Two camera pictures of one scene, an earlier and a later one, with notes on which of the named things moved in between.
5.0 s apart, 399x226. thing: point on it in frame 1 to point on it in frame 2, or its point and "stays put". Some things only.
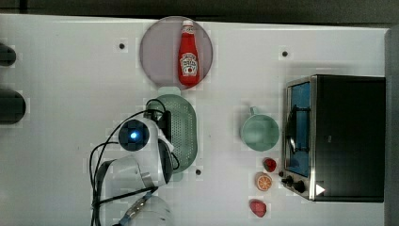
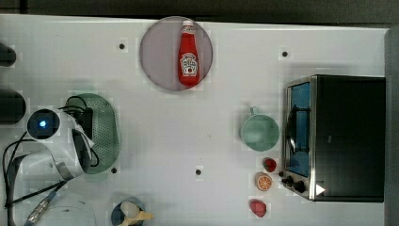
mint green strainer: [184, 127] to [105, 133]
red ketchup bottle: [189, 61] stays put
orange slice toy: [263, 181] stays put
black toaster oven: [335, 137] stays put
